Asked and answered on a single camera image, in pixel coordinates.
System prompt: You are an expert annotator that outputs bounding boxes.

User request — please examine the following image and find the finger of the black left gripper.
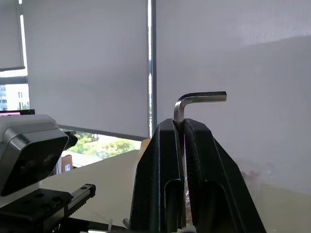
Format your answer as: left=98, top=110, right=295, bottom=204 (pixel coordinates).
left=58, top=217, right=110, bottom=233

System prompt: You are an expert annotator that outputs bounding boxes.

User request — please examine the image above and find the grey window frame post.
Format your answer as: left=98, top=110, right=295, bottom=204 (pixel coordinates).
left=147, top=0, right=158, bottom=139

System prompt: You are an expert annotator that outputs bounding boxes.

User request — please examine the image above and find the clear plastic bag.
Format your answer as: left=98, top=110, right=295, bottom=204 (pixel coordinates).
left=237, top=156, right=277, bottom=189

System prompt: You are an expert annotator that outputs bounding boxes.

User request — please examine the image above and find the grey camera on left arm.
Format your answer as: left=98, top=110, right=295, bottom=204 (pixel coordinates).
left=0, top=114, right=70, bottom=198

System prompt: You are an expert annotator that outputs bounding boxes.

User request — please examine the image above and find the brown cardboard box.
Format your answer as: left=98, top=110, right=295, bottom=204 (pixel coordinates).
left=61, top=154, right=74, bottom=173

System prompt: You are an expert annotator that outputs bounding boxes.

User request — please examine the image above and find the large silver hex key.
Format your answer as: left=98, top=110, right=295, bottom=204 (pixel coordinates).
left=173, top=91, right=227, bottom=229

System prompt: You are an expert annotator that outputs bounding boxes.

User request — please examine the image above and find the narrow white roller blind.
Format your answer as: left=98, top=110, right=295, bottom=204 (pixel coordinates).
left=0, top=0, right=26, bottom=72

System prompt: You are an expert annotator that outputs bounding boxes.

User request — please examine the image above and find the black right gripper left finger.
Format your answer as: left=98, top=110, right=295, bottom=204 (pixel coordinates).
left=129, top=118, right=188, bottom=233

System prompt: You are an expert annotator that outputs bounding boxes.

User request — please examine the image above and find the monitor with pink screen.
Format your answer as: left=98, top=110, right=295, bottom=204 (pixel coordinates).
left=0, top=109, right=36, bottom=118

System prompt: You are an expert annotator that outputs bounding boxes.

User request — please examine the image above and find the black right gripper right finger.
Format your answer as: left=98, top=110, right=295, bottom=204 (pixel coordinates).
left=182, top=118, right=267, bottom=233

